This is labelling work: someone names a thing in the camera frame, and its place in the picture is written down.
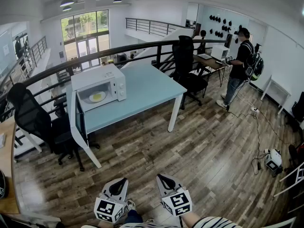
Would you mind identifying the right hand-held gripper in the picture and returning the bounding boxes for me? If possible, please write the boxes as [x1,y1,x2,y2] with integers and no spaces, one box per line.
[156,174,192,217]

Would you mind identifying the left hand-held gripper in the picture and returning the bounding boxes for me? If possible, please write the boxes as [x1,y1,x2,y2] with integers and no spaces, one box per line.
[94,177,129,224]

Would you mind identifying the white round plate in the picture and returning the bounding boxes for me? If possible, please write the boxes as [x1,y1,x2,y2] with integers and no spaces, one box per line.
[89,91,107,104]

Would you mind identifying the person's right forearm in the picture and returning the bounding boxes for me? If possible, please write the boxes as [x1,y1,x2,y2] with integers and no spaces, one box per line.
[182,211,209,228]

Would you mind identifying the person's left forearm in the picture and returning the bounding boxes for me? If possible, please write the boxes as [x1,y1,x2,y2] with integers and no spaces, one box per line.
[96,219,119,228]

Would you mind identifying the person's leg in jeans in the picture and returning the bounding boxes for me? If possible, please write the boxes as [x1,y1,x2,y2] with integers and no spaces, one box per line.
[123,209,144,225]

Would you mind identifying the person's striped shirt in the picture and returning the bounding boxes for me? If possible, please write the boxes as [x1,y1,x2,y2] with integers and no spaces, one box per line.
[118,216,242,228]

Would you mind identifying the light blue table white legs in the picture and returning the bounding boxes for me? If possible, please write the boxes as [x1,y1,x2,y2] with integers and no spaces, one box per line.
[66,63,188,169]

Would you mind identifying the white device on floor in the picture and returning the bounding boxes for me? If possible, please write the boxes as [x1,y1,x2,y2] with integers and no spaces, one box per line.
[265,148,283,177]

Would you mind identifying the light wooden curved desk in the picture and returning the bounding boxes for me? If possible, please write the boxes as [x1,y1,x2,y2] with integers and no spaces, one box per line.
[0,116,21,215]

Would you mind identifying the black mesh office chair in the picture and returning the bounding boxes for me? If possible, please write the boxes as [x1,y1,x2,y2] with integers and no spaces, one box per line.
[6,82,100,172]
[171,35,209,110]

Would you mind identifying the black round object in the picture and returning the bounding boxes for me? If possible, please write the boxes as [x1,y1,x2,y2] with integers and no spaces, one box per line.
[0,170,7,199]

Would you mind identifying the dark wooden desk black legs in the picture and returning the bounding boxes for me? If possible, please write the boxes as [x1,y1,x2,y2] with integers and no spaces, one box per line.
[192,53,228,87]

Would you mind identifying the curved black metal railing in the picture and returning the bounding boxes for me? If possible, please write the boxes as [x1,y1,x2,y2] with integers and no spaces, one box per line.
[0,38,228,123]

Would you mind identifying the small white side table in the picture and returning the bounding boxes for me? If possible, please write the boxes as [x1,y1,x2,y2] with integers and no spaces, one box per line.
[260,74,292,115]

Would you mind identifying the grey balcony railing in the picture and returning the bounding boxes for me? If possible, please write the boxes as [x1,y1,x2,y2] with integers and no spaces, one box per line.
[0,36,48,85]

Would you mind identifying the straight black stair railing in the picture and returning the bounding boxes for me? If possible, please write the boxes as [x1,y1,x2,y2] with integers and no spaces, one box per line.
[125,17,188,37]

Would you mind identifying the black floor cable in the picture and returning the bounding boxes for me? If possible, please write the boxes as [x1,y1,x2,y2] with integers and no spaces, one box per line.
[227,86,295,175]

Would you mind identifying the white frame chair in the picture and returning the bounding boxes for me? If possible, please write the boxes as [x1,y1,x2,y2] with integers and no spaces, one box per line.
[273,161,304,213]

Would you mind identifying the group of black wall-hung items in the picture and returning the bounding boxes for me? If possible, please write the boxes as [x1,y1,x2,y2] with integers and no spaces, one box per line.
[209,14,240,44]

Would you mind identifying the large glass window wall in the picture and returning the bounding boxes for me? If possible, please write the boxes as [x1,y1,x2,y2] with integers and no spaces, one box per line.
[60,9,110,68]

